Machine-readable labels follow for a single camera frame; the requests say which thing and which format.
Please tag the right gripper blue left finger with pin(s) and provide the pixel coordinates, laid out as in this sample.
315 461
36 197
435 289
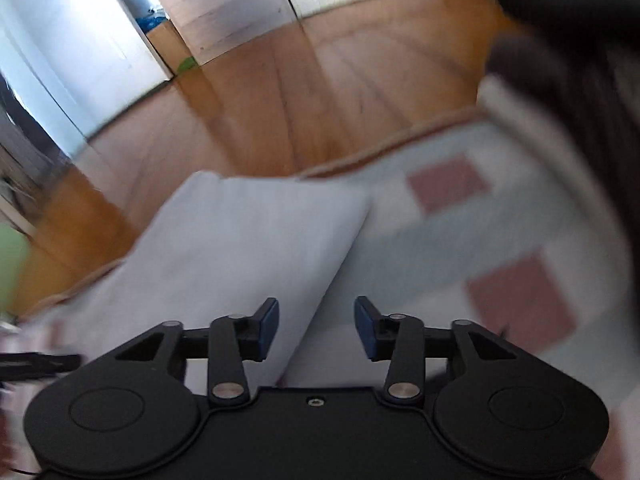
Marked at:
231 342

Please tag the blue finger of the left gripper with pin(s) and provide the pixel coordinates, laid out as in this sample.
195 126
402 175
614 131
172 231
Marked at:
35 363

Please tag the white folded garment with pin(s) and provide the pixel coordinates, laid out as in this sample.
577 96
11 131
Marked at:
534 127

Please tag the white door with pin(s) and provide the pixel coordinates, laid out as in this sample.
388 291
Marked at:
75 65

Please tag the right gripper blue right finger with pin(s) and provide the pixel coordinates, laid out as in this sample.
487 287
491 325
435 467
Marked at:
399 340

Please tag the dark brown folded garment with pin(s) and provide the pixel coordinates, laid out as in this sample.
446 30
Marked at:
579 92

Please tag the white sweatshirt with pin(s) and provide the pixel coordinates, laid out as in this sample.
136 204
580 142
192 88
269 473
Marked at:
218 246

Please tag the green object near cabinet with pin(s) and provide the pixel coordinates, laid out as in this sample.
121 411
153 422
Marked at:
186 64

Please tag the striped floor rug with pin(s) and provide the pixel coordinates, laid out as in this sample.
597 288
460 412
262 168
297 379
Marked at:
471 224

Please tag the cardboard box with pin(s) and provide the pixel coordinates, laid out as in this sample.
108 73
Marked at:
168 44

